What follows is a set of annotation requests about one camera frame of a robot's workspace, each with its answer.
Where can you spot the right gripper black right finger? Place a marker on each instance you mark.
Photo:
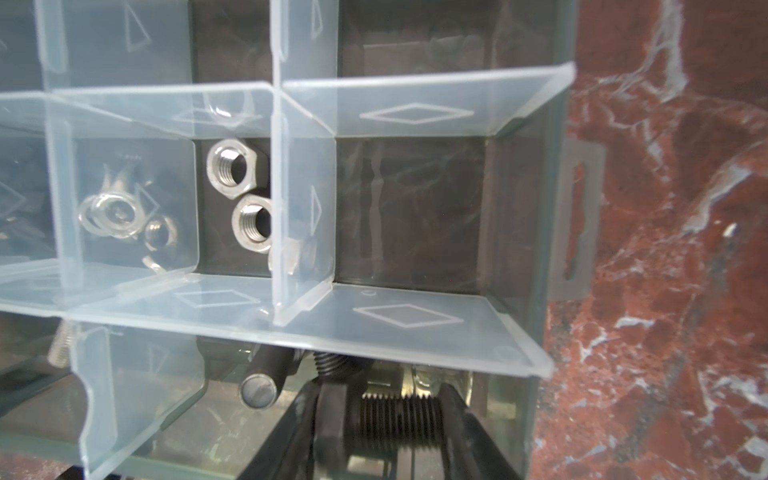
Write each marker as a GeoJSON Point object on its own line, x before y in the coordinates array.
{"type": "Point", "coordinates": [468, 452]}

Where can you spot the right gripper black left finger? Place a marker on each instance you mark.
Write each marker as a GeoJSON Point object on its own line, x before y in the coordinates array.
{"type": "Point", "coordinates": [287, 451]}

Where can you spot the black hex bolt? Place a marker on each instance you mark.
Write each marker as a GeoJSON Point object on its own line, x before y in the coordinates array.
{"type": "Point", "coordinates": [347, 422]}

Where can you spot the grey plastic organizer box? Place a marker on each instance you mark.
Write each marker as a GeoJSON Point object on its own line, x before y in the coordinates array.
{"type": "Point", "coordinates": [426, 206]}

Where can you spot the silver hex bolt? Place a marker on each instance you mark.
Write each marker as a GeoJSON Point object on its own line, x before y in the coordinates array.
{"type": "Point", "coordinates": [59, 352]}

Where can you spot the black bolt in box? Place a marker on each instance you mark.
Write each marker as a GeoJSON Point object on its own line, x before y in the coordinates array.
{"type": "Point", "coordinates": [265, 376]}

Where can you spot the silver nut in box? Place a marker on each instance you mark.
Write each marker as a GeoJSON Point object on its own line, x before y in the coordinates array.
{"type": "Point", "coordinates": [245, 223]}
{"type": "Point", "coordinates": [232, 168]}

